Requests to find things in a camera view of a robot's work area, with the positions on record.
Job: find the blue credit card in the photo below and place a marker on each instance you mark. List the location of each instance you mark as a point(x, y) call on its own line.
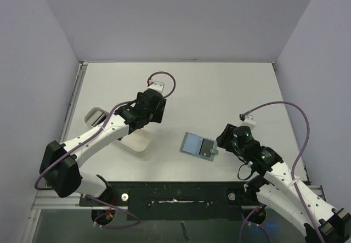
point(192, 143)

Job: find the green card holder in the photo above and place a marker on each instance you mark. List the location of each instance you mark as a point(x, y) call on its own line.
point(214, 151)

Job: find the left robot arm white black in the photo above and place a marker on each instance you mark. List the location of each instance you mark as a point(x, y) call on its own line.
point(61, 163)

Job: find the aluminium rail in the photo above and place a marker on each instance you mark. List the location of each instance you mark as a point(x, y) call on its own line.
point(321, 196)
point(73, 100)

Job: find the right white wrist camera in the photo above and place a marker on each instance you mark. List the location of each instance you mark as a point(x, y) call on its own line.
point(247, 120)

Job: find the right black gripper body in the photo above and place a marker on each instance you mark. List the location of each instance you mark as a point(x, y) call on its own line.
point(224, 137)

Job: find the aluminium left side rail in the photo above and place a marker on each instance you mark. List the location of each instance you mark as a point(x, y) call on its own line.
point(73, 100)

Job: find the aluminium front rail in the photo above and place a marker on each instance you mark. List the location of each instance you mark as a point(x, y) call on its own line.
point(321, 196)

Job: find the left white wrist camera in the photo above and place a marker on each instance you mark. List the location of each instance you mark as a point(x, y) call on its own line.
point(157, 86)

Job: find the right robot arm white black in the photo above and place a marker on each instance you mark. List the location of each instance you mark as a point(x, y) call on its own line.
point(321, 224)

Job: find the white oblong tray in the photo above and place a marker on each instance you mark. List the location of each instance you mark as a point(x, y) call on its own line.
point(138, 143)

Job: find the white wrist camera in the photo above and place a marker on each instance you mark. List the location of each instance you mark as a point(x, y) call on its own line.
point(157, 86)
point(247, 120)

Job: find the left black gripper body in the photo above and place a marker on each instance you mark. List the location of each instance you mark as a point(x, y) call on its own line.
point(155, 115)

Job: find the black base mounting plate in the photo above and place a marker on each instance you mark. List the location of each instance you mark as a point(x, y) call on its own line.
point(183, 201)

